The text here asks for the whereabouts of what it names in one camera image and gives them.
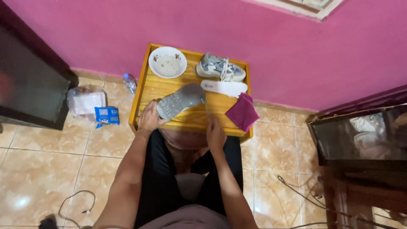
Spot clear plastic water bottle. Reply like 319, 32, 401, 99
123, 73, 137, 95

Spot person's black trousers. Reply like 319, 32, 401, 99
134, 129, 244, 229

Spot white shoe insole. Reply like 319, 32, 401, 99
200, 80, 248, 98

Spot person's right hand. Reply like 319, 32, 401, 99
206, 114, 227, 155

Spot dark wooden glass-front cabinet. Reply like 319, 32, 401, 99
306, 84, 407, 229

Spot small yellow wooden table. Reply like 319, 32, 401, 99
128, 43, 254, 143

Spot person's left hand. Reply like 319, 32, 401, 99
138, 99, 170, 132

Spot dark cabinet with glass door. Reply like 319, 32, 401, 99
0, 0, 79, 131

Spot person's mauve shirt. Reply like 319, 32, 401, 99
140, 204, 231, 229

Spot black charger cable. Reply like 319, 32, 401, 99
39, 190, 96, 229

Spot white floral bowl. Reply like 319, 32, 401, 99
148, 46, 188, 79

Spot brown round stool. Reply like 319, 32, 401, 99
158, 128, 210, 174

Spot grey and cream laced sneaker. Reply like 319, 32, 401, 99
195, 52, 247, 82

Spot magenta cloth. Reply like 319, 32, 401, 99
225, 92, 260, 133

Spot clear-handled brush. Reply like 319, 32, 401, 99
202, 96, 213, 121

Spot clear plastic bag with paper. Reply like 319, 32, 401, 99
67, 85, 108, 119

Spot blue wipes packet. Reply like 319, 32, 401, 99
94, 106, 120, 129

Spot grey sneaker with grey sole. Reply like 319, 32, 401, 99
156, 83, 206, 120

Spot white window frame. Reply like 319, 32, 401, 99
242, 0, 345, 22

